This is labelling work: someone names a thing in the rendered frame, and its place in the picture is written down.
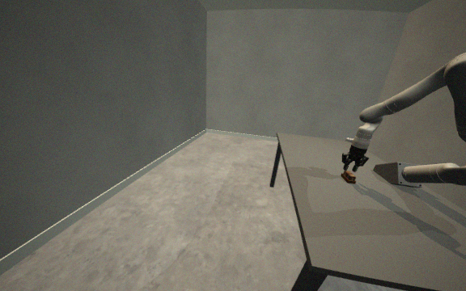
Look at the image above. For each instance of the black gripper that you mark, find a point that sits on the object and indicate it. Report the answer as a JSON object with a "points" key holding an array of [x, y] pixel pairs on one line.
{"points": [[355, 154]]}

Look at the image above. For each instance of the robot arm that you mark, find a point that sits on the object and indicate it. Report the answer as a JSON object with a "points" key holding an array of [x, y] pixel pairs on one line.
{"points": [[452, 75]]}

